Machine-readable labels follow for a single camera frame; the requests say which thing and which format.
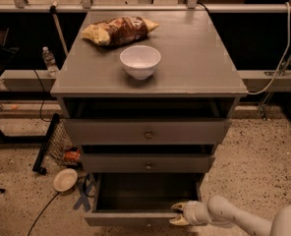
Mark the grey middle drawer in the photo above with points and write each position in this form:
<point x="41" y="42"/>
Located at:
<point x="147" y="163"/>

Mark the black mesh net frame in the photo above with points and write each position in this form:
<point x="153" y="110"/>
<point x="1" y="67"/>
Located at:
<point x="56" y="142"/>

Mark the brown yellow chip bag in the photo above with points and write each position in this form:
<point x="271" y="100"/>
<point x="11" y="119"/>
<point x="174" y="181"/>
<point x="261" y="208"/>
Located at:
<point x="119" y="31"/>

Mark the grey drawer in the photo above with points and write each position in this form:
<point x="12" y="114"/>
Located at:
<point x="141" y="199"/>
<point x="147" y="163"/>
<point x="144" y="132"/>

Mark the blue tape cross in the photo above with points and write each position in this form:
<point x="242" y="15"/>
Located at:
<point x="84" y="187"/>

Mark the white bowl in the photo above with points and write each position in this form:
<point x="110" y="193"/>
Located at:
<point x="140" y="61"/>

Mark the grey top drawer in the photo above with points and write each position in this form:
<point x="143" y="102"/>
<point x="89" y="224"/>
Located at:
<point x="144" y="132"/>

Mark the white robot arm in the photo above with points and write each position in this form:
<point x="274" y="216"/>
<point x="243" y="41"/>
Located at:
<point x="218" y="211"/>

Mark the orange can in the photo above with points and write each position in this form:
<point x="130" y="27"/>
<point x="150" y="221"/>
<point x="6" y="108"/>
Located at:
<point x="72" y="156"/>

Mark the clear plastic water bottle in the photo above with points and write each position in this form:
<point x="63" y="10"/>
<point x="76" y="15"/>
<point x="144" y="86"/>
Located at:
<point x="50" y="62"/>

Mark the grey bottom drawer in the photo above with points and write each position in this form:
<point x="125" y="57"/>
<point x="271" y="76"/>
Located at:
<point x="141" y="199"/>

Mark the grey low bench beam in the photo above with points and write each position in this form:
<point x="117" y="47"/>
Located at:
<point x="26" y="81"/>

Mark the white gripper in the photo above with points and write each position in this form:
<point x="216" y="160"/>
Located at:
<point x="192" y="212"/>

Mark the grey drawer cabinet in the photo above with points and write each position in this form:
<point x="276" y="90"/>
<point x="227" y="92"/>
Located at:
<point x="195" y="80"/>

